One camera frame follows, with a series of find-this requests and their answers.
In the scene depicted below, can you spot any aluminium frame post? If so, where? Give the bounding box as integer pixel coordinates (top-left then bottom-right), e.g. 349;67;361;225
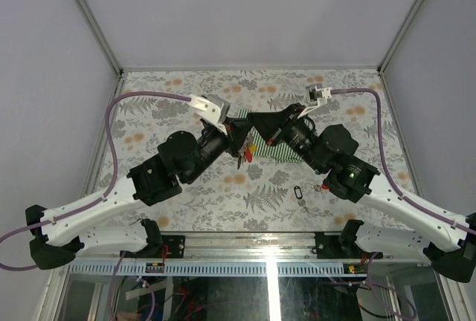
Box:
377;0;425;75
73;0;123;77

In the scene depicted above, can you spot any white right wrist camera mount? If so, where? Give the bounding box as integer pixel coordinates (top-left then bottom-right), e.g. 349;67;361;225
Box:
298;83;332;118

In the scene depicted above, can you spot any silver keys bunch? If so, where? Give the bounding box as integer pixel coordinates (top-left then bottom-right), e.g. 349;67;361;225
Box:
237;143;252;169

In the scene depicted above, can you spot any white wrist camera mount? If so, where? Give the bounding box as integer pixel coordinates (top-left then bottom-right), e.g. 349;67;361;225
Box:
298;83;332;118
189;94;230;131

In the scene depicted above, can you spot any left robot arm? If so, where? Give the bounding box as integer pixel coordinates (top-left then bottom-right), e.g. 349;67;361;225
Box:
25;118;252;270

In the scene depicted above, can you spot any green white striped cloth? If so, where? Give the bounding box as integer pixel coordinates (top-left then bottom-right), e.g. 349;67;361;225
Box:
249;127;303;163

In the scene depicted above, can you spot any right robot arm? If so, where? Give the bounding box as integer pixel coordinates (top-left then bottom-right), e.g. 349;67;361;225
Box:
247;103;475;283

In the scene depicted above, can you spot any left aluminium frame post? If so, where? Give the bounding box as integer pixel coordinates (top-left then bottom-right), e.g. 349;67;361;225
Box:
73;0;123;77

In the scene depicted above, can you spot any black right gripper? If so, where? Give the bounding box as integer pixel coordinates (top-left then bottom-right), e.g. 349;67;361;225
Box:
247;103;327;174

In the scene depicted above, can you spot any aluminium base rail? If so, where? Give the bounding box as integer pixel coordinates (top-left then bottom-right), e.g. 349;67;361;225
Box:
70;230;391;276

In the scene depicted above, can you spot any black key tag clear window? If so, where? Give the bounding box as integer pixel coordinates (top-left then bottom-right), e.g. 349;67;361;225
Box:
294;186;303;200

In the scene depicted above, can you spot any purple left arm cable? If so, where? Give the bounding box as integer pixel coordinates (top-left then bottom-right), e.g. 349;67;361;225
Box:
0;91;194;272

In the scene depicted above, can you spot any right aluminium frame post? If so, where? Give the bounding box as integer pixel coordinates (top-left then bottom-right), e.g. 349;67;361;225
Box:
377;0;425;75

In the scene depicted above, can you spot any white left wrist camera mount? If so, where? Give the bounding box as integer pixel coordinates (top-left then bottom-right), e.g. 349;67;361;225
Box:
189;94;230;131

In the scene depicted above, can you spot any floral tablecloth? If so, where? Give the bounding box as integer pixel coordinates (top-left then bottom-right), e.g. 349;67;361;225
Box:
96;69;413;232

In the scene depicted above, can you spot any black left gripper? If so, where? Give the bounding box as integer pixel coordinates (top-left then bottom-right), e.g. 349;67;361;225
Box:
187;116;252;184

